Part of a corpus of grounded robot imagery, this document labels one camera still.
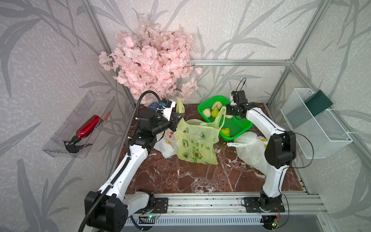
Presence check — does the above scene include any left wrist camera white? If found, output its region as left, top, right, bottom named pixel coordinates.
left=161, top=99, right=176, bottom=121

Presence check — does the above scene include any green plastic basket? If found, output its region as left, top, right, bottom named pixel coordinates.
left=198, top=96, right=253, bottom=142

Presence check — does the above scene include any white printed plastic bag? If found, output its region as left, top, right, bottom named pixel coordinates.
left=227, top=131, right=276, bottom=178

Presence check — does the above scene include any red spray bottle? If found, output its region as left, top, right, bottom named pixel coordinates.
left=63, top=115, right=101, bottom=153

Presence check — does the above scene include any white pear left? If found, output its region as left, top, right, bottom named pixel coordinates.
left=202, top=108, right=211, bottom=118

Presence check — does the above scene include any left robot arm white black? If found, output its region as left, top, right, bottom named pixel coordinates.
left=78, top=107, right=185, bottom=232

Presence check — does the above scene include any green avocado plastic bag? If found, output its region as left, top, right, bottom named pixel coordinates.
left=174, top=106, right=226, bottom=165

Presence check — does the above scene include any dark green card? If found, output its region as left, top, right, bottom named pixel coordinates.
left=304, top=90, right=333, bottom=117

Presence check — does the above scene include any pink cherry blossom bouquet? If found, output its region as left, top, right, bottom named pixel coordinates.
left=99, top=14, right=203, bottom=100

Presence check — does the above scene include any blue tag at vase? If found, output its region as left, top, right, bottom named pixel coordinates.
left=147, top=102, right=161, bottom=111

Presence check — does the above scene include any green pear front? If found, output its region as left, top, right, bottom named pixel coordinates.
left=220, top=128, right=230, bottom=137

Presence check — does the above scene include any green pear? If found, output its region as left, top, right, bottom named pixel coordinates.
left=211, top=107, right=219, bottom=118
left=220, top=128, right=230, bottom=137

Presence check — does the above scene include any clear wall tray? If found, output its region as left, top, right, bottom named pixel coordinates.
left=42, top=91, right=117, bottom=159

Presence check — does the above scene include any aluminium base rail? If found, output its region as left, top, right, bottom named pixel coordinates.
left=83, top=192, right=329, bottom=217

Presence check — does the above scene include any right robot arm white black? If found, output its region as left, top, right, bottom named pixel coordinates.
left=226, top=90, right=296, bottom=212

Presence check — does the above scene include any white wire mesh basket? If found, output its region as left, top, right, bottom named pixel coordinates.
left=281, top=88, right=353, bottom=160

